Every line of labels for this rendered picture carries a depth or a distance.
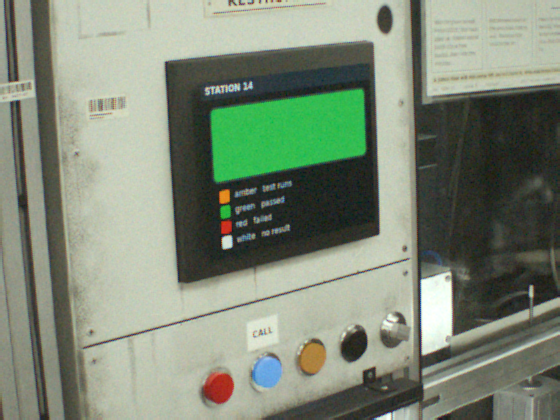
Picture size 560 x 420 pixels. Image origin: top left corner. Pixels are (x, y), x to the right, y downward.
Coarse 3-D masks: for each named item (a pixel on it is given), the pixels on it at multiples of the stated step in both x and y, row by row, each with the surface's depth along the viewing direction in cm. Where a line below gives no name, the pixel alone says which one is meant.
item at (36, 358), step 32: (0, 0) 95; (0, 32) 96; (32, 32) 98; (0, 64) 96; (32, 64) 98; (0, 128) 97; (32, 128) 99; (0, 160) 97; (32, 160) 99; (0, 192) 98; (32, 192) 100; (0, 224) 98; (32, 224) 100; (32, 256) 100; (32, 288) 101; (32, 320) 101; (32, 352) 102; (32, 384) 102; (544, 384) 184; (32, 416) 102; (64, 416) 104; (512, 416) 183; (544, 416) 182
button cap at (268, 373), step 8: (264, 360) 117; (272, 360) 117; (264, 368) 117; (272, 368) 117; (280, 368) 118; (256, 376) 116; (264, 376) 117; (272, 376) 117; (280, 376) 118; (264, 384) 117; (272, 384) 117
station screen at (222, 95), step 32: (224, 96) 108; (256, 96) 110; (288, 96) 113; (352, 160) 119; (224, 192) 109; (256, 192) 111; (288, 192) 114; (320, 192) 117; (352, 192) 120; (224, 224) 109; (256, 224) 112; (288, 224) 115; (320, 224) 117; (352, 224) 120; (224, 256) 110
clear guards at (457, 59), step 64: (448, 0) 131; (512, 0) 138; (448, 64) 132; (512, 64) 139; (448, 128) 133; (512, 128) 141; (448, 192) 134; (512, 192) 142; (448, 256) 136; (512, 256) 144; (448, 320) 137; (512, 320) 145; (448, 384) 139; (512, 384) 147
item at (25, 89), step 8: (24, 80) 98; (32, 80) 98; (0, 88) 96; (8, 88) 97; (16, 88) 97; (24, 88) 98; (32, 88) 98; (0, 96) 96; (8, 96) 97; (16, 96) 97; (24, 96) 98; (32, 96) 98
